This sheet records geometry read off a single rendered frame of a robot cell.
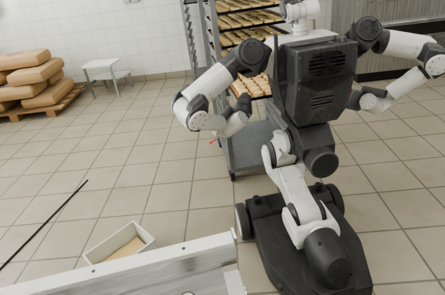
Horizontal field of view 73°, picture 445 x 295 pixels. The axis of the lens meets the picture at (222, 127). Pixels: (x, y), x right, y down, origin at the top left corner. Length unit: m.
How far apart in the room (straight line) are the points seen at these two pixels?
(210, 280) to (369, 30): 0.93
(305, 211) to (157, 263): 0.96
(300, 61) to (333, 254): 0.74
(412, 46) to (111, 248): 1.68
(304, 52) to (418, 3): 2.93
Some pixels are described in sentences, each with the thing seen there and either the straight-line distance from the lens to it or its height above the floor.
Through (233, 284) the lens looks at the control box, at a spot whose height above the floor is 0.84.
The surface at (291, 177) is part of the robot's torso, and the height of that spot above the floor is 0.39.
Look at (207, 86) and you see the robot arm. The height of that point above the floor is 1.01.
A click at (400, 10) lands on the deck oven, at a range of 3.77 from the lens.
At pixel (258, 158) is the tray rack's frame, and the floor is 0.15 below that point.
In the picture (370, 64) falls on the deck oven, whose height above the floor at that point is 0.22.
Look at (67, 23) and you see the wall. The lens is 4.81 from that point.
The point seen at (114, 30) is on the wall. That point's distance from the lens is 4.59.
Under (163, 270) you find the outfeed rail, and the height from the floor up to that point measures 0.87.
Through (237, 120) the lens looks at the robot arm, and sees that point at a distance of 1.20.
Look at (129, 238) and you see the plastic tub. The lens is 1.90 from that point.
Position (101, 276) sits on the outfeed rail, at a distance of 0.63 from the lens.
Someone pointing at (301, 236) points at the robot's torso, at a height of 0.31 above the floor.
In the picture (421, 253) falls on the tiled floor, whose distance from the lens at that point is 1.89.
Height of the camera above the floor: 1.36
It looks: 28 degrees down
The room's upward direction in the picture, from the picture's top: 8 degrees counter-clockwise
